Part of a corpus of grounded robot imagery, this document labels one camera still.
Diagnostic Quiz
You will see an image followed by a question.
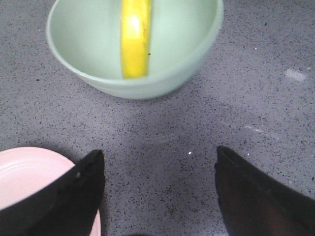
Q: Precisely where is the pink plate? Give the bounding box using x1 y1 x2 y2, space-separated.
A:
0 147 101 236

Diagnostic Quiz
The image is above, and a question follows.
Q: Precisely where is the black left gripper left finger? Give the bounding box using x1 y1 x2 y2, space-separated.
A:
0 150 105 236

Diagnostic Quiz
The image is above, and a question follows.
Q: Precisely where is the yellow banana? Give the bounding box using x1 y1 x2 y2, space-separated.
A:
120 0 152 79

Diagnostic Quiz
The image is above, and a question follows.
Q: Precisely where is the green ribbed bowl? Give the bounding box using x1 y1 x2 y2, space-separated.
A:
46 0 223 99

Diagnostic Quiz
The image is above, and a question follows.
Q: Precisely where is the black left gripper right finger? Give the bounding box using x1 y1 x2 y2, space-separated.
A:
215 146 315 236

